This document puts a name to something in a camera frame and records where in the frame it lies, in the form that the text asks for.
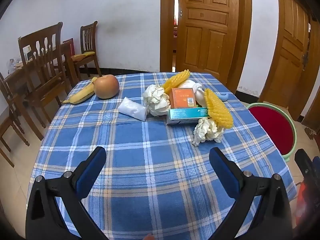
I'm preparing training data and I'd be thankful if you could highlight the wooden door frame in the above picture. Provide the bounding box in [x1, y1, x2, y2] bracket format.
[160, 0, 253, 93]
[259, 0, 320, 122]

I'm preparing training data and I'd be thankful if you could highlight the brown round apple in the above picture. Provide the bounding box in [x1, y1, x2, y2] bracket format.
[93, 75, 120, 99]

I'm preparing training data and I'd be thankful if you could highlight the white paper ball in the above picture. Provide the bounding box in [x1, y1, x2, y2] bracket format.
[192, 117, 224, 146]
[142, 84, 170, 104]
[147, 97, 171, 117]

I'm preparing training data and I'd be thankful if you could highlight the wooden chair with cushion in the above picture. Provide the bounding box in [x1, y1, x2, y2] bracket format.
[71, 21, 103, 78]

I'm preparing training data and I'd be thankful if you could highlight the red basin with green rim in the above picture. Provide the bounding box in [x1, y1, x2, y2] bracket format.
[247, 102, 297, 162]

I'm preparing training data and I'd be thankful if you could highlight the yellow banana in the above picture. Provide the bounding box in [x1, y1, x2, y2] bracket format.
[62, 77, 98, 105]

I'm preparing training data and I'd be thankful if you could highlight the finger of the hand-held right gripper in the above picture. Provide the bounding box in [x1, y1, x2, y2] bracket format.
[294, 149, 317, 183]

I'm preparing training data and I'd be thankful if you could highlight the white plastic object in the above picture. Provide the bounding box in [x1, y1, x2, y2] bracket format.
[178, 79, 208, 107]

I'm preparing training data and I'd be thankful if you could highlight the white tissue packet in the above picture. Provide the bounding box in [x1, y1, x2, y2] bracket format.
[117, 97, 148, 122]

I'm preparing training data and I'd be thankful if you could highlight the open wooden door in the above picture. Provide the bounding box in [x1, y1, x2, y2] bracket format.
[176, 0, 240, 87]

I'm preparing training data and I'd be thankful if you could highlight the red flat box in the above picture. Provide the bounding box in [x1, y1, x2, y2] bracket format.
[62, 38, 76, 57]

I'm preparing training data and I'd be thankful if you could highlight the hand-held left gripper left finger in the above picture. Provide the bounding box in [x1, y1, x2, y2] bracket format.
[25, 146, 112, 240]

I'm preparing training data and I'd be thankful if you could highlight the teal and white carton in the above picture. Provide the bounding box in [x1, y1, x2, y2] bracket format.
[166, 107, 210, 125]

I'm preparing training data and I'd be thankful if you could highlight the blue plaid tablecloth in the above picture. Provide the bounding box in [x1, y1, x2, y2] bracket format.
[27, 72, 297, 240]

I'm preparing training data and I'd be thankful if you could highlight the large wooden chair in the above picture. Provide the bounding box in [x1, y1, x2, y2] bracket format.
[18, 22, 80, 128]

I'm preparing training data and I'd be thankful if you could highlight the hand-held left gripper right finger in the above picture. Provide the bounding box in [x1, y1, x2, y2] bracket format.
[209, 147, 297, 240]

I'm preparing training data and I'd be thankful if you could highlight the orange cardboard box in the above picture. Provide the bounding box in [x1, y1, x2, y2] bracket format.
[169, 87, 197, 109]

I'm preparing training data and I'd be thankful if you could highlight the closed wooden door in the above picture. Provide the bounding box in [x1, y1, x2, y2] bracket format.
[260, 0, 310, 110]

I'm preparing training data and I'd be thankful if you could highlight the brown shoe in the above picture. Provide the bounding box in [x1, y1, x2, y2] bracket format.
[305, 127, 317, 140]

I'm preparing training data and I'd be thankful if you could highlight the yellow foam fruit net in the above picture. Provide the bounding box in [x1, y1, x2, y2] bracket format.
[204, 88, 234, 130]
[163, 69, 191, 94]

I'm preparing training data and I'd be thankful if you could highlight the yellow brown seat cushion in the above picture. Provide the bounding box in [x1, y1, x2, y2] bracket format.
[71, 51, 96, 62]

